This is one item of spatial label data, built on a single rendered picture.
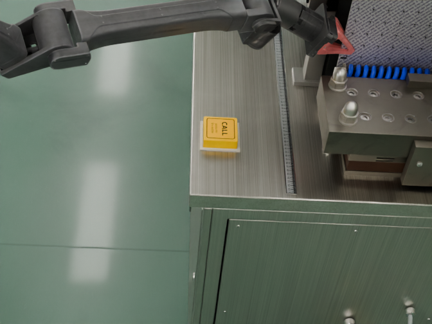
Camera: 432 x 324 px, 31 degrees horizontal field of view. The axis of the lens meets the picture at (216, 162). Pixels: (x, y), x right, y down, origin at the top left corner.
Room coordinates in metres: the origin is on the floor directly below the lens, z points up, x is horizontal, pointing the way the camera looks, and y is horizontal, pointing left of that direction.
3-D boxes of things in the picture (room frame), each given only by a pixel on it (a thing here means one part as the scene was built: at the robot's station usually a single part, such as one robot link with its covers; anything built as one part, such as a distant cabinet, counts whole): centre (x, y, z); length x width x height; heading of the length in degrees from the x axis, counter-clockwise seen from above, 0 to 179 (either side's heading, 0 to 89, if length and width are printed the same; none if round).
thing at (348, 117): (1.10, -0.24, 1.05); 0.04 x 0.04 x 0.04
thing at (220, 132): (1.15, 0.00, 0.91); 0.07 x 0.07 x 0.02; 5
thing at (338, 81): (1.20, -0.22, 1.05); 0.04 x 0.04 x 0.04
